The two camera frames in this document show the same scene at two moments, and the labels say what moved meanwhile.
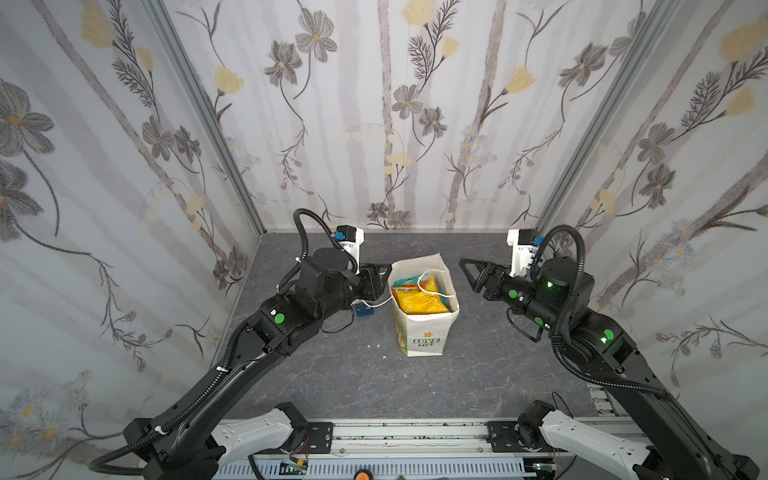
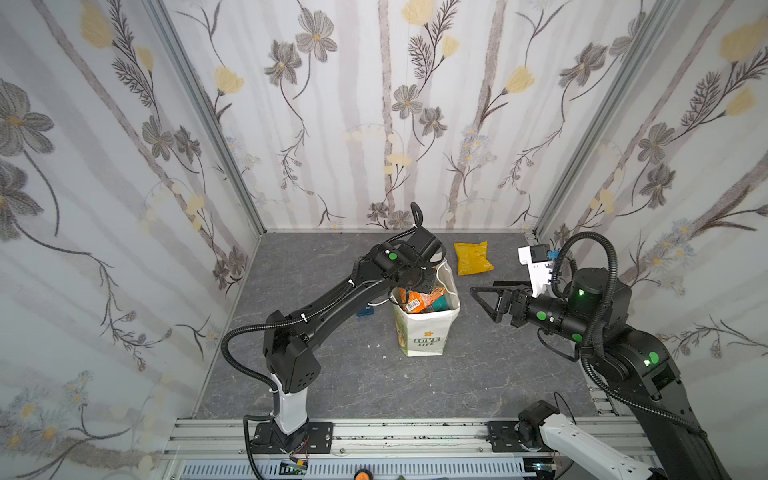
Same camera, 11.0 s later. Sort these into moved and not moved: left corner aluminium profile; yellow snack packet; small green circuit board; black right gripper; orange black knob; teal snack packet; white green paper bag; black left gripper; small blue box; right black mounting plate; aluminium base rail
Moved: yellow snack packet; black left gripper; teal snack packet; black right gripper
Not moved: small blue box; orange black knob; aluminium base rail; white green paper bag; right black mounting plate; small green circuit board; left corner aluminium profile
